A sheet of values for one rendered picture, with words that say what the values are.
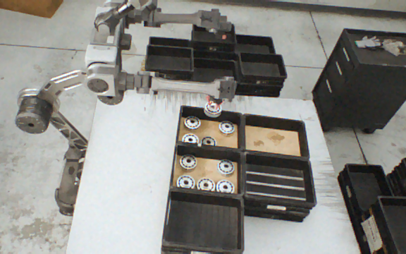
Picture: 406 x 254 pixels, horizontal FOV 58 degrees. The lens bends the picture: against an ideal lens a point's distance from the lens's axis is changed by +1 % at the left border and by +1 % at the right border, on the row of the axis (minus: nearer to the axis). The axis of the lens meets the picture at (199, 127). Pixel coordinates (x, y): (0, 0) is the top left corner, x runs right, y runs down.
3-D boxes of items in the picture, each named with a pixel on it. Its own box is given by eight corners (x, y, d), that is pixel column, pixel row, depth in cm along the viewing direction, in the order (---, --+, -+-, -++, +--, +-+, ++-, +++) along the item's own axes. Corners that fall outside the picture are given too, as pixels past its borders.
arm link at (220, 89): (228, 77, 149) (226, 102, 150) (237, 77, 161) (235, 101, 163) (133, 70, 165) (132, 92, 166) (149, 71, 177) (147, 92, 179)
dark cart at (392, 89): (316, 134, 353) (359, 63, 284) (306, 100, 381) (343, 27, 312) (376, 137, 360) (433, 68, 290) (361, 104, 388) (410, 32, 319)
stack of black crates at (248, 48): (228, 80, 365) (235, 53, 339) (225, 60, 384) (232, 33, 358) (267, 82, 370) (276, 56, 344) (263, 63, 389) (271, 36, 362)
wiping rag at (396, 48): (383, 55, 300) (385, 51, 297) (375, 38, 313) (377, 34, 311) (416, 57, 303) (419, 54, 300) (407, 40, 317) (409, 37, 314)
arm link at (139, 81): (130, 74, 162) (130, 87, 163) (154, 76, 163) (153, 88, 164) (132, 74, 171) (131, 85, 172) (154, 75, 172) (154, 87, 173)
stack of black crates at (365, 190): (384, 225, 283) (400, 212, 266) (347, 224, 280) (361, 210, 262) (367, 179, 308) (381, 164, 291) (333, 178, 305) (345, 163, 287)
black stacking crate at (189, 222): (160, 252, 182) (161, 243, 174) (168, 199, 201) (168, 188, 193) (239, 261, 184) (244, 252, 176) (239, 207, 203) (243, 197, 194)
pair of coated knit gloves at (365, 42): (357, 49, 300) (358, 46, 298) (350, 35, 312) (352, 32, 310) (385, 51, 303) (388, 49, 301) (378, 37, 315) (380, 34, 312)
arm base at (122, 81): (117, 83, 172) (115, 63, 162) (134, 85, 172) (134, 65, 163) (115, 97, 166) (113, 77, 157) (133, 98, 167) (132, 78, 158)
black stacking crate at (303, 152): (239, 161, 223) (243, 151, 214) (239, 125, 241) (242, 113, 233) (303, 170, 225) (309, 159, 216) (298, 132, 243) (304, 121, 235)
